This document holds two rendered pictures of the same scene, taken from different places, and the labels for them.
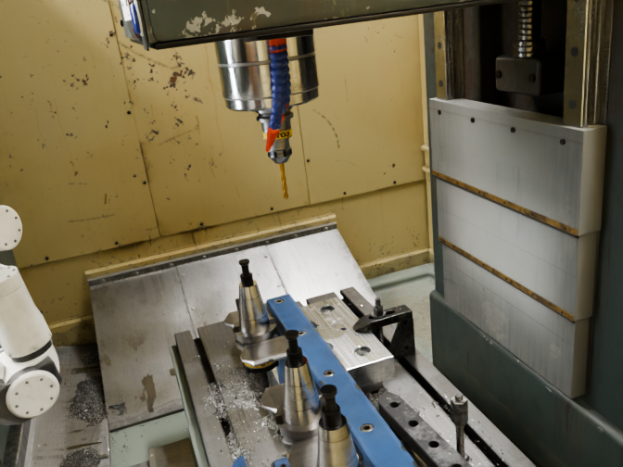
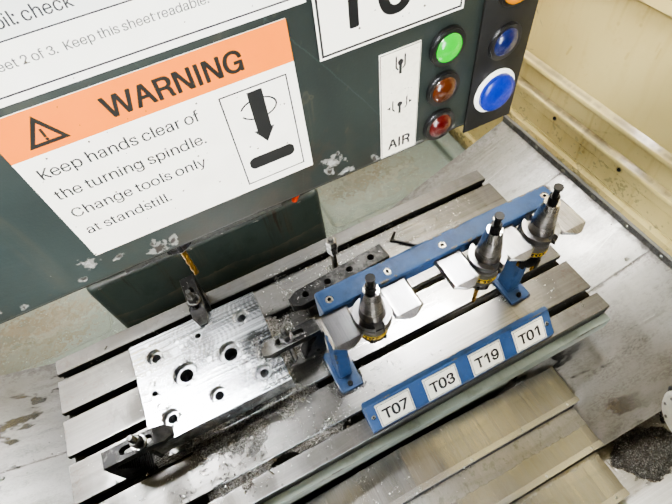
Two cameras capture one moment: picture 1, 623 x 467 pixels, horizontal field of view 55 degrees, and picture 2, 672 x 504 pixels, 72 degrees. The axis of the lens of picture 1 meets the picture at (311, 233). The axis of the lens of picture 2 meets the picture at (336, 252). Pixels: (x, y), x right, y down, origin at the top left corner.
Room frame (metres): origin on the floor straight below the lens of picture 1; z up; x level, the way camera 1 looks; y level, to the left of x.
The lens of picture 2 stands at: (0.81, 0.43, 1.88)
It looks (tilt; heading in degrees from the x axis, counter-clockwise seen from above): 55 degrees down; 268
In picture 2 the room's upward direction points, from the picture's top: 10 degrees counter-clockwise
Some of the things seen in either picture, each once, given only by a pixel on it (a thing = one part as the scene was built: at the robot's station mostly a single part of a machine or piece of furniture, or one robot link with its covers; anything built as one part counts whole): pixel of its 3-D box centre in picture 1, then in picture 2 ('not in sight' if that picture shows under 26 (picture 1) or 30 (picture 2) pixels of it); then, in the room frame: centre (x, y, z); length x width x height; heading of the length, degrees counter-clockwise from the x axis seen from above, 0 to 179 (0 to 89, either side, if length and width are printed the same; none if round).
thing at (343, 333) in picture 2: (247, 317); (342, 330); (0.82, 0.11, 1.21); 0.07 x 0.05 x 0.01; 107
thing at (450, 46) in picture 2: not in sight; (448, 47); (0.71, 0.16, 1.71); 0.02 x 0.01 x 0.02; 17
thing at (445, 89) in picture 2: not in sight; (443, 89); (0.71, 0.16, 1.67); 0.02 x 0.01 x 0.02; 17
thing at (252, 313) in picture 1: (251, 304); (371, 301); (0.76, 0.10, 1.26); 0.04 x 0.04 x 0.07
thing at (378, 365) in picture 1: (314, 347); (210, 367); (1.11, 0.02, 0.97); 0.29 x 0.23 x 0.05; 17
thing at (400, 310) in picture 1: (383, 328); (198, 305); (1.13, -0.13, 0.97); 0.13 x 0.03 x 0.15; 107
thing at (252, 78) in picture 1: (268, 65); not in sight; (1.01, 0.04, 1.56); 0.16 x 0.16 x 0.12
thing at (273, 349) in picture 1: (266, 351); (402, 300); (0.71, 0.08, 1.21); 0.07 x 0.05 x 0.01; 107
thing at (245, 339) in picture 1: (256, 333); (372, 314); (0.76, 0.10, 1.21); 0.06 x 0.06 x 0.03
